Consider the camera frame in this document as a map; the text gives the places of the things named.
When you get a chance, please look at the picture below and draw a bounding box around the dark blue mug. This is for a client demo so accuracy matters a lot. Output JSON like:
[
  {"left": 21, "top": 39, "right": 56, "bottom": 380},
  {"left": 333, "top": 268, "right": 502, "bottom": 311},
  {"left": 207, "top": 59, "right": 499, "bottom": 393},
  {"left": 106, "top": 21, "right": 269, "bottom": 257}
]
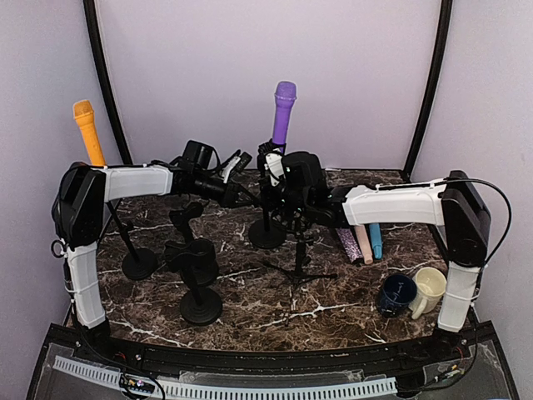
[{"left": 376, "top": 273, "right": 417, "bottom": 318}]

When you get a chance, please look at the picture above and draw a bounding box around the black front rail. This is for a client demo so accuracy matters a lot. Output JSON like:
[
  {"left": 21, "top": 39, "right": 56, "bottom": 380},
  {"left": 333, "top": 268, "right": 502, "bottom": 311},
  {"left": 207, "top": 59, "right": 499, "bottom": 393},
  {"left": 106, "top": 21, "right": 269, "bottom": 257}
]
[{"left": 74, "top": 327, "right": 480, "bottom": 384}]

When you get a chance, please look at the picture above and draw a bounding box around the black tripod shock-mount stand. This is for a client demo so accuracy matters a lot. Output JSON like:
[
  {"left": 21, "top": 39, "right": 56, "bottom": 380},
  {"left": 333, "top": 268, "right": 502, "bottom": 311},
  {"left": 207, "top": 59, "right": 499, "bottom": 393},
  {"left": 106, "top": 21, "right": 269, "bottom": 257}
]
[{"left": 261, "top": 211, "right": 338, "bottom": 300}]

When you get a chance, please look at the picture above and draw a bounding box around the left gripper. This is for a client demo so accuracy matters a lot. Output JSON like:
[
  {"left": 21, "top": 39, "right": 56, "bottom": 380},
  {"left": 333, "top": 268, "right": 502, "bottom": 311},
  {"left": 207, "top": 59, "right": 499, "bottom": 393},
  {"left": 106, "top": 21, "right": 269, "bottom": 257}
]
[{"left": 192, "top": 172, "right": 258, "bottom": 209}]

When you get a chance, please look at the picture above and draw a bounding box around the white cable tray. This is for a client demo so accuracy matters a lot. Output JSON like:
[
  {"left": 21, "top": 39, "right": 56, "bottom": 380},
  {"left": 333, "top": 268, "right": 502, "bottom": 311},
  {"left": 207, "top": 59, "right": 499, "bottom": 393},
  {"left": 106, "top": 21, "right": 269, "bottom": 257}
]
[{"left": 52, "top": 356, "right": 397, "bottom": 399}]

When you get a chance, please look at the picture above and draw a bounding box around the blue microphone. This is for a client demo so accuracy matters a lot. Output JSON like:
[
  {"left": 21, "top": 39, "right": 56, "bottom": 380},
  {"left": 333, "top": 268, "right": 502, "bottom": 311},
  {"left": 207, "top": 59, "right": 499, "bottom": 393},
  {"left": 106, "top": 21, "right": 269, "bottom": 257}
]
[{"left": 368, "top": 223, "right": 383, "bottom": 260}]

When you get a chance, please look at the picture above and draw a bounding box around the black stand of orange microphone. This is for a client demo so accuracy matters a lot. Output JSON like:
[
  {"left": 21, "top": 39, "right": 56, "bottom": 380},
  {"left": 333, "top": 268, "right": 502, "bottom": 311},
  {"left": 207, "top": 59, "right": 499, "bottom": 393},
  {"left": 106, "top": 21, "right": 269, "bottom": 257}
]
[{"left": 106, "top": 202, "right": 158, "bottom": 281}]

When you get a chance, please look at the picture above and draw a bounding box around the black stand of beige microphone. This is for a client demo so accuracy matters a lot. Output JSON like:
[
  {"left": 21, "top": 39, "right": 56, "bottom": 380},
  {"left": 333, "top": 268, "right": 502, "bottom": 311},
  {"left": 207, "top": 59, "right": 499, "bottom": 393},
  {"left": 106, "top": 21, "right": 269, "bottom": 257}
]
[{"left": 163, "top": 202, "right": 219, "bottom": 287}]

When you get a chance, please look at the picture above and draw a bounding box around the black frame post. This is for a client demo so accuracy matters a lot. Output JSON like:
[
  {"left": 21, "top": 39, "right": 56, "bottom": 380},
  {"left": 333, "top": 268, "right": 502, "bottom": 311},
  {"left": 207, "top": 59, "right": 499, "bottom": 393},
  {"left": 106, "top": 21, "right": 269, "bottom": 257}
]
[
  {"left": 82, "top": 0, "right": 133, "bottom": 165},
  {"left": 402, "top": 0, "right": 453, "bottom": 182}
]

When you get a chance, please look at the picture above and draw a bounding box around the right black frame post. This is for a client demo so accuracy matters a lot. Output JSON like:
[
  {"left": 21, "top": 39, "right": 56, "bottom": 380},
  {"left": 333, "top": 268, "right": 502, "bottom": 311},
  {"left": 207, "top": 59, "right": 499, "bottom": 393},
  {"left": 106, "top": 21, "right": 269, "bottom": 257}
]
[{"left": 402, "top": 0, "right": 453, "bottom": 182}]

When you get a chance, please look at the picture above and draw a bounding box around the black stand of blue microphone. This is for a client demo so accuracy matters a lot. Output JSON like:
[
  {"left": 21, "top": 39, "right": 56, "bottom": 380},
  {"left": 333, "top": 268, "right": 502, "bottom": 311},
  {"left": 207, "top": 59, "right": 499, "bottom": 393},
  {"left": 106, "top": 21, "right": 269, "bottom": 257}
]
[{"left": 164, "top": 239, "right": 224, "bottom": 327}]

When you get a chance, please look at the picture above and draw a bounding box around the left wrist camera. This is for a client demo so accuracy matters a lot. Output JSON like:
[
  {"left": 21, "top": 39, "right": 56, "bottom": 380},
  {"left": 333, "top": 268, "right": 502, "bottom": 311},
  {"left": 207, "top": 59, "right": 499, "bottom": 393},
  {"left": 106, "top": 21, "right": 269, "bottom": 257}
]
[{"left": 220, "top": 150, "right": 252, "bottom": 183}]

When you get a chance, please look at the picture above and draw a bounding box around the black stand of purple microphone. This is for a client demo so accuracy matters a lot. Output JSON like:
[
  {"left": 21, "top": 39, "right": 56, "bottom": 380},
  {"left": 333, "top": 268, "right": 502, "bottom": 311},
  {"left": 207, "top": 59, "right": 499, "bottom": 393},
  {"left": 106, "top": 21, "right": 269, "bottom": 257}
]
[{"left": 248, "top": 154, "right": 286, "bottom": 249}]

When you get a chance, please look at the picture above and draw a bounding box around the purple microphone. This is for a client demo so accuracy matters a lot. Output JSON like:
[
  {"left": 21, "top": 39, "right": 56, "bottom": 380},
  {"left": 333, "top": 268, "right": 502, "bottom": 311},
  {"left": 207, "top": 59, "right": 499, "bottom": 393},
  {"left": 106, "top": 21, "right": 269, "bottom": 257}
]
[{"left": 271, "top": 81, "right": 296, "bottom": 145}]

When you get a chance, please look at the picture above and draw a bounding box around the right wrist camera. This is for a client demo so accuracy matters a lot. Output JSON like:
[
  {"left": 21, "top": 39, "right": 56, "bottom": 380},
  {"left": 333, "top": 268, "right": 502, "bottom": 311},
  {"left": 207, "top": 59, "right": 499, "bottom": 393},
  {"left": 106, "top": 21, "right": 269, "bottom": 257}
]
[{"left": 258, "top": 140, "right": 285, "bottom": 187}]

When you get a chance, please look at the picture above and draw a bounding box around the orange microphone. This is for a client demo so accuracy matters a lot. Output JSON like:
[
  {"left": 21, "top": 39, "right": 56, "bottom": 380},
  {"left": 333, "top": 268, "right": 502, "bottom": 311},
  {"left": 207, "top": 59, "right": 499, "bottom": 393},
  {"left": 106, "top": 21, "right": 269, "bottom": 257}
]
[{"left": 72, "top": 100, "right": 107, "bottom": 167}]

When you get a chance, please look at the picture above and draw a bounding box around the left black frame post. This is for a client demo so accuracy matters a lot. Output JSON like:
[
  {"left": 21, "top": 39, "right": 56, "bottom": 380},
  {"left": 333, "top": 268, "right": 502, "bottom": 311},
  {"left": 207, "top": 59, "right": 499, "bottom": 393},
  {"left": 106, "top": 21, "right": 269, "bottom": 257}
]
[{"left": 82, "top": 0, "right": 133, "bottom": 165}]

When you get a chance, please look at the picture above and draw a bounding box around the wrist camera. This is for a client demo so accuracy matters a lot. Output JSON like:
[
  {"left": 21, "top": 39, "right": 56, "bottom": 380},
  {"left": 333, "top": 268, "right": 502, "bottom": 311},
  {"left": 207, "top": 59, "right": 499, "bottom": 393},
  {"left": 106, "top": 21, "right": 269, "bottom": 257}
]
[
  {"left": 258, "top": 140, "right": 285, "bottom": 187},
  {"left": 220, "top": 150, "right": 252, "bottom": 183}
]

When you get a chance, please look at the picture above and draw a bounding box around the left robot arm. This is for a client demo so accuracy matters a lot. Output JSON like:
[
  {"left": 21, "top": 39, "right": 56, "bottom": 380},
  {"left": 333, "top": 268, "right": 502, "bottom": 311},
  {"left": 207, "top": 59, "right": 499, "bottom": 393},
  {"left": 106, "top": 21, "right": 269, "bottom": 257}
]
[{"left": 52, "top": 140, "right": 260, "bottom": 329}]

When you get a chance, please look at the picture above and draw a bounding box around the cream mug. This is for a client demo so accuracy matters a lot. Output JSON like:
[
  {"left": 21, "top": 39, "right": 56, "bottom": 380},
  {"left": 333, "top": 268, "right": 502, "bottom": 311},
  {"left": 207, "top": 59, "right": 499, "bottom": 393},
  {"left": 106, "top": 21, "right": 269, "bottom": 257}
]
[{"left": 409, "top": 267, "right": 446, "bottom": 320}]

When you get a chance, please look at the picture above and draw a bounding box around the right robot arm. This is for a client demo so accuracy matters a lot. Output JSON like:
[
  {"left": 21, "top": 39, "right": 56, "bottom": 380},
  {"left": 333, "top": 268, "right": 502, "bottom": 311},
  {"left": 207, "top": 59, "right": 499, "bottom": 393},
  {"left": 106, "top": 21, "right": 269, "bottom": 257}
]
[{"left": 259, "top": 150, "right": 496, "bottom": 362}]

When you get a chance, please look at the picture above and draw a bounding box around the beige microphone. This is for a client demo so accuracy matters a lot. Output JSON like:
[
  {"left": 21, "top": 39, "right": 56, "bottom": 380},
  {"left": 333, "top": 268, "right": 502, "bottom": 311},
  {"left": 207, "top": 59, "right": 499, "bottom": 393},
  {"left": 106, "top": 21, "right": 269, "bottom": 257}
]
[{"left": 354, "top": 225, "right": 373, "bottom": 265}]

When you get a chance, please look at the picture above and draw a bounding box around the glitter silver-head microphone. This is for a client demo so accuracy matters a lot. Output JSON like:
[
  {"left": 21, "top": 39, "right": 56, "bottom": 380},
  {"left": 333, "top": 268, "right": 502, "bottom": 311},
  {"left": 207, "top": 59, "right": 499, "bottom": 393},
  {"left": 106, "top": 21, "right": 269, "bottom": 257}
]
[{"left": 336, "top": 228, "right": 362, "bottom": 263}]

